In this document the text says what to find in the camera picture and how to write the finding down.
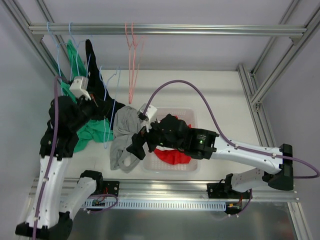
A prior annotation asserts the black tank top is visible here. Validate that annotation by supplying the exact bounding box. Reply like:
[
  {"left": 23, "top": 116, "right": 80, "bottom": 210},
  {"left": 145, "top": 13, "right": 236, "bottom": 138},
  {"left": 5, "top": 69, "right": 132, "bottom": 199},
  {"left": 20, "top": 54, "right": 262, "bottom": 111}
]
[{"left": 85, "top": 39, "right": 125, "bottom": 129}]

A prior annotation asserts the light blue hanger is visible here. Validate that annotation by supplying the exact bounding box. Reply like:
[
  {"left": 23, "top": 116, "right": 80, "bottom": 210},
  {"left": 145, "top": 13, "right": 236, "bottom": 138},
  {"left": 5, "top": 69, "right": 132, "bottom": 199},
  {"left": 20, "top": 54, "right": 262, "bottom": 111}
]
[
  {"left": 46, "top": 21, "right": 68, "bottom": 84},
  {"left": 67, "top": 22, "right": 87, "bottom": 78},
  {"left": 99, "top": 65, "right": 121, "bottom": 150}
]

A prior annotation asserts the red tank top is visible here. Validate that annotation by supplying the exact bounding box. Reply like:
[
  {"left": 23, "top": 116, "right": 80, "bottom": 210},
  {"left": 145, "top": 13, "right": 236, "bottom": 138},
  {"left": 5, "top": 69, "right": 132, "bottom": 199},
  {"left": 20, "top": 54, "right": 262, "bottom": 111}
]
[{"left": 154, "top": 114, "right": 192, "bottom": 165}]

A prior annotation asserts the grey tank top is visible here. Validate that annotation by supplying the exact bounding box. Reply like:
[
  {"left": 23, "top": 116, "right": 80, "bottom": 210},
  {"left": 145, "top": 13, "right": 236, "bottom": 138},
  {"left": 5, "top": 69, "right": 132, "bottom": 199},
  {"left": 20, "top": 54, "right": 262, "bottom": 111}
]
[{"left": 109, "top": 106, "right": 142, "bottom": 174}]

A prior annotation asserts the pink hanger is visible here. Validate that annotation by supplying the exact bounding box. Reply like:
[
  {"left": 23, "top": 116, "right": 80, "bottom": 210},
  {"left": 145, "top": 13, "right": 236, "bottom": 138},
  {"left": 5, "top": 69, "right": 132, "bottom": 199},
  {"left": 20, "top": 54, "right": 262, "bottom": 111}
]
[
  {"left": 124, "top": 22, "right": 136, "bottom": 104},
  {"left": 132, "top": 22, "right": 145, "bottom": 102}
]

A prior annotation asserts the white tank top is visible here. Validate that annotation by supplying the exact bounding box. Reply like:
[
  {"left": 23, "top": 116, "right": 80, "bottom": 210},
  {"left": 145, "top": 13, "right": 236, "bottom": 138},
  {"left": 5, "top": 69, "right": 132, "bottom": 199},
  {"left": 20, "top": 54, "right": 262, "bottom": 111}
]
[{"left": 156, "top": 146, "right": 174, "bottom": 151}]

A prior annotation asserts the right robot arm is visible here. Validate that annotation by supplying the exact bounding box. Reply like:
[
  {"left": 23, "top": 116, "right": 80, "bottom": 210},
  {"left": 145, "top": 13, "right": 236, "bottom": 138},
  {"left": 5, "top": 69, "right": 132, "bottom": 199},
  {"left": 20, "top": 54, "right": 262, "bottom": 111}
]
[{"left": 126, "top": 114, "right": 294, "bottom": 199}]

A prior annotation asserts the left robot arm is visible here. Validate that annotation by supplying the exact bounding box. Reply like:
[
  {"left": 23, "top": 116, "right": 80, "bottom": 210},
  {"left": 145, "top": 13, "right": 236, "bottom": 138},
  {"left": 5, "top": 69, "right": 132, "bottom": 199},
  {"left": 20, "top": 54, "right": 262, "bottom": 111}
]
[{"left": 15, "top": 95, "right": 113, "bottom": 240}]

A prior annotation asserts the green tank top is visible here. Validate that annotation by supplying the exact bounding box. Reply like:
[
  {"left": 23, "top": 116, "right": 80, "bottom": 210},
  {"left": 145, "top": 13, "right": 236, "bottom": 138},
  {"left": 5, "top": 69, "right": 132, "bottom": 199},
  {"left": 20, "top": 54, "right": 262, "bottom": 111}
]
[{"left": 59, "top": 39, "right": 116, "bottom": 154}]

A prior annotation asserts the white plastic basket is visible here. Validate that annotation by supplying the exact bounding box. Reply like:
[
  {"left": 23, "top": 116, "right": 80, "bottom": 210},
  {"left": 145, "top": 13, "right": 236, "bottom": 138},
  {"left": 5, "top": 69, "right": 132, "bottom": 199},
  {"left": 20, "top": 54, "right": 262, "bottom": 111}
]
[{"left": 142, "top": 107, "right": 198, "bottom": 174}]

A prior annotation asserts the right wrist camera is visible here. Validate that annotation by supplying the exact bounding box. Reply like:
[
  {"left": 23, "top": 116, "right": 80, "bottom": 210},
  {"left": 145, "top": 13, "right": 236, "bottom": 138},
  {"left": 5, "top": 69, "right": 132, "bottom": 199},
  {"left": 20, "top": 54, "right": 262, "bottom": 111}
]
[{"left": 137, "top": 103, "right": 158, "bottom": 133}]

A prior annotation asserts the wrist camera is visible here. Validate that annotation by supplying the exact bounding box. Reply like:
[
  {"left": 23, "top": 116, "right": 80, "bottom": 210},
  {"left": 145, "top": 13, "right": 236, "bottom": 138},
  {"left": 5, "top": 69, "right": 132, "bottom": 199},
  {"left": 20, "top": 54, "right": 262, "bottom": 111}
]
[
  {"left": 69, "top": 76, "right": 91, "bottom": 101},
  {"left": 137, "top": 103, "right": 158, "bottom": 133}
]

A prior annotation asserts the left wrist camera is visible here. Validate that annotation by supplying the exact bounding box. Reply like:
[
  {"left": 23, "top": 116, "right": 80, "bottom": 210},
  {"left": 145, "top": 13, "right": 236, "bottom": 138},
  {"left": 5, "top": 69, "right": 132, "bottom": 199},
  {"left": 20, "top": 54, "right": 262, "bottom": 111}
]
[{"left": 69, "top": 76, "right": 91, "bottom": 101}]

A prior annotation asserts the front aluminium rail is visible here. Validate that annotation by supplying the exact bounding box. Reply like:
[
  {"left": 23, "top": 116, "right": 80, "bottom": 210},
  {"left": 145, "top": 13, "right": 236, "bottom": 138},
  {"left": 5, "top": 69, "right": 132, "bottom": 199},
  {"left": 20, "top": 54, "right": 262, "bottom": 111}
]
[{"left": 28, "top": 177, "right": 300, "bottom": 202}]

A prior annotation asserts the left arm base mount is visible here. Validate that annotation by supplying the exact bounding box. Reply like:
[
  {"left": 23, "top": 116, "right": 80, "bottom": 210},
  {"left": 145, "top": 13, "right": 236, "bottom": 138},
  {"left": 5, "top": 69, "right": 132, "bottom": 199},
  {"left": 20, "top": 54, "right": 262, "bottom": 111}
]
[{"left": 102, "top": 180, "right": 120, "bottom": 197}]

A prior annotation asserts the slotted cable duct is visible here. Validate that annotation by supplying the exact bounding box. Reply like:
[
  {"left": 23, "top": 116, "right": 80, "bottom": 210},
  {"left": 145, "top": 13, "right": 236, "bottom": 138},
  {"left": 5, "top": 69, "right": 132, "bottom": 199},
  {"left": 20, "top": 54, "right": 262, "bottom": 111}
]
[{"left": 81, "top": 198, "right": 227, "bottom": 212}]

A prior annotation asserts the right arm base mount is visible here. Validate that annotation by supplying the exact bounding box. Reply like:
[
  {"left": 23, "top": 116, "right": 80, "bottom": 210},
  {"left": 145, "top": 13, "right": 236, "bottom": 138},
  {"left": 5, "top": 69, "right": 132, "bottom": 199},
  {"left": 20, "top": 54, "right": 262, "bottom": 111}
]
[{"left": 206, "top": 173, "right": 252, "bottom": 199}]

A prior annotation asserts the right aluminium frame post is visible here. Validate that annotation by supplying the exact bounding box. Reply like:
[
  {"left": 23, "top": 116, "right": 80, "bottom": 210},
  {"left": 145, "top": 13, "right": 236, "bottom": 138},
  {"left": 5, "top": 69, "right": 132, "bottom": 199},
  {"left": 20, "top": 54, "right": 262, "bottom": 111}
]
[{"left": 237, "top": 4, "right": 320, "bottom": 147}]

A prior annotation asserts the aluminium hanging rail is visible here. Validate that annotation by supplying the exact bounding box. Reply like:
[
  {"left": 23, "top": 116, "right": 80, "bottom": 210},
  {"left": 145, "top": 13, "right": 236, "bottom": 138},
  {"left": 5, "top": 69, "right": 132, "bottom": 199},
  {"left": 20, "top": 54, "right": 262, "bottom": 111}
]
[{"left": 31, "top": 23, "right": 307, "bottom": 37}]

